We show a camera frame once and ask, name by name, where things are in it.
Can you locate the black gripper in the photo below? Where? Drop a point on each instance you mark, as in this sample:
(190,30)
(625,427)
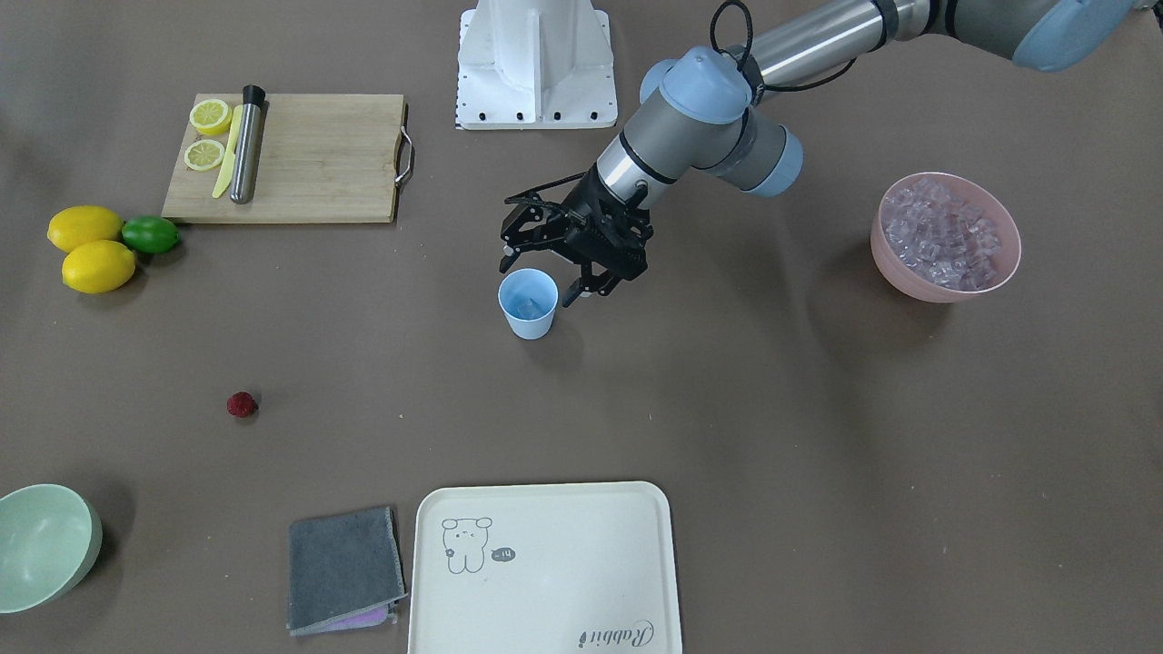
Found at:
(584,210)

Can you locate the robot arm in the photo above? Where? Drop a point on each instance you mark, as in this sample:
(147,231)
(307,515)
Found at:
(701,112)

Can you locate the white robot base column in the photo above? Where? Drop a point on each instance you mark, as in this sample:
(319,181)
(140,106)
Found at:
(545,65)

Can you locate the light blue cup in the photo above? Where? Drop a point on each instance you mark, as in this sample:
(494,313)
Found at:
(529,299)

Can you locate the pile of ice cubes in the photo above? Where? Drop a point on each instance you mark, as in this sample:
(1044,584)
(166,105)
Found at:
(941,236)

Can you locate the wooden cutting board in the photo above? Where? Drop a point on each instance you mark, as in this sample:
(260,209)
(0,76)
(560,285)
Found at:
(324,158)

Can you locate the cream rabbit tray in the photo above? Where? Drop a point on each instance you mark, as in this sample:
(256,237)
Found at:
(545,568)

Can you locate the steel muddler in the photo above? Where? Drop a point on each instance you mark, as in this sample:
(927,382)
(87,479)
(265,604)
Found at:
(248,145)

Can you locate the yellow plastic knife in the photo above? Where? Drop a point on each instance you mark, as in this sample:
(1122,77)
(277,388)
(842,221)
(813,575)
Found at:
(227,165)

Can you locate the red strawberry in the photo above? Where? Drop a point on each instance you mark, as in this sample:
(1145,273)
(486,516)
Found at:
(242,405)

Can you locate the pink bowl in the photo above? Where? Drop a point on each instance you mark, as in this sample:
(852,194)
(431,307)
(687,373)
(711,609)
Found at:
(1007,261)

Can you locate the lemon slice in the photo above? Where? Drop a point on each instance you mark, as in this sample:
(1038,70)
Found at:
(204,155)
(211,117)

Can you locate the grey folded cloth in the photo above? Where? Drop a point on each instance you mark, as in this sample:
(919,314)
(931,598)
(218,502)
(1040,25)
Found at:
(344,572)

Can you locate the green lime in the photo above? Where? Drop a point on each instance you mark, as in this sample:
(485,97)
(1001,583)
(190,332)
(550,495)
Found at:
(150,234)

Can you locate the yellow lemon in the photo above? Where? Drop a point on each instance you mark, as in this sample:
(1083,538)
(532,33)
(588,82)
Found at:
(78,225)
(98,266)

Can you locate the green bowl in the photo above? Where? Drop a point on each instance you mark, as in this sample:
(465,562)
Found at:
(50,538)

